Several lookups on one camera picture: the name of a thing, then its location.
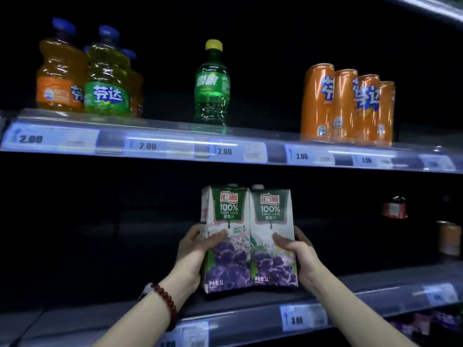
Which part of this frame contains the person's right hand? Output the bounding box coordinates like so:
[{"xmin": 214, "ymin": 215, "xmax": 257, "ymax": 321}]
[{"xmin": 272, "ymin": 227, "xmax": 325, "ymax": 291}]

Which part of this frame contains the person's left hand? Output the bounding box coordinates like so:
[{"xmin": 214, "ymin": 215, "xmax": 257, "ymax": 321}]
[{"xmin": 173, "ymin": 224, "xmax": 229, "ymax": 292}]

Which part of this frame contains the grape juice carton pair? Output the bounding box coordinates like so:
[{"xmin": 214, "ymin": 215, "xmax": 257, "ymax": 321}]
[
  {"xmin": 200, "ymin": 183, "xmax": 252, "ymax": 294},
  {"xmin": 249, "ymin": 184, "xmax": 300, "ymax": 288}
]

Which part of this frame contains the person's right forearm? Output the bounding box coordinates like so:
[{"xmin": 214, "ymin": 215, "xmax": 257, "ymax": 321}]
[{"xmin": 310, "ymin": 265, "xmax": 417, "ymax": 347}]

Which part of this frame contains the person's left forearm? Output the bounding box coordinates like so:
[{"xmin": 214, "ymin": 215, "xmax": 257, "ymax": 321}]
[{"xmin": 92, "ymin": 274, "xmax": 196, "ymax": 347}]

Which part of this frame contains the white blue price label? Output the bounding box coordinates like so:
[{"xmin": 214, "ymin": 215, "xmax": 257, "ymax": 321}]
[
  {"xmin": 279, "ymin": 304, "xmax": 328, "ymax": 333},
  {"xmin": 285, "ymin": 144, "xmax": 336, "ymax": 167},
  {"xmin": 124, "ymin": 135, "xmax": 196, "ymax": 160},
  {"xmin": 422, "ymin": 282, "xmax": 459, "ymax": 307},
  {"xmin": 353, "ymin": 153, "xmax": 394, "ymax": 170},
  {"xmin": 209, "ymin": 140, "xmax": 268, "ymax": 164},
  {"xmin": 419, "ymin": 154, "xmax": 457, "ymax": 172},
  {"xmin": 158, "ymin": 321, "xmax": 210, "ymax": 347},
  {"xmin": 1, "ymin": 123, "xmax": 100, "ymax": 155}
]

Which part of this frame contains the dark bottle red label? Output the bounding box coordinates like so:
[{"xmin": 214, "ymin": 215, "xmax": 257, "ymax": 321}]
[{"xmin": 381, "ymin": 195, "xmax": 409, "ymax": 220}]

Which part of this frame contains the row of purple label bottles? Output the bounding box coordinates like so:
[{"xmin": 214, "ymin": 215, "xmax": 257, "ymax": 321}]
[{"xmin": 390, "ymin": 309, "xmax": 463, "ymax": 338}]

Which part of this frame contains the tall orange soda can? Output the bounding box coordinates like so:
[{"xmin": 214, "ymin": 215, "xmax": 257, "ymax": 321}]
[
  {"xmin": 355, "ymin": 74, "xmax": 381, "ymax": 145},
  {"xmin": 376, "ymin": 80, "xmax": 396, "ymax": 147},
  {"xmin": 300, "ymin": 63, "xmax": 336, "ymax": 141},
  {"xmin": 332, "ymin": 69, "xmax": 359, "ymax": 143}
]

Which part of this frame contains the small green soda bottle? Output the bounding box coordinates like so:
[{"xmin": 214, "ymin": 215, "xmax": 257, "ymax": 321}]
[{"xmin": 192, "ymin": 39, "xmax": 232, "ymax": 127}]

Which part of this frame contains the small orange soda bottle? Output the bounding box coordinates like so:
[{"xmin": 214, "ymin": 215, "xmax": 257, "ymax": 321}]
[
  {"xmin": 35, "ymin": 17, "xmax": 89, "ymax": 112},
  {"xmin": 121, "ymin": 48, "xmax": 145, "ymax": 118}
]

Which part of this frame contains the small yellow soda bottle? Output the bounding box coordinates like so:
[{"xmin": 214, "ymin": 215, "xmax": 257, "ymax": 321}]
[{"xmin": 83, "ymin": 25, "xmax": 132, "ymax": 117}]

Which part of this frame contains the dark red bead bracelet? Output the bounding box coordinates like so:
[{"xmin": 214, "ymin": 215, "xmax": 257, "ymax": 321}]
[{"xmin": 153, "ymin": 283, "xmax": 178, "ymax": 332}]

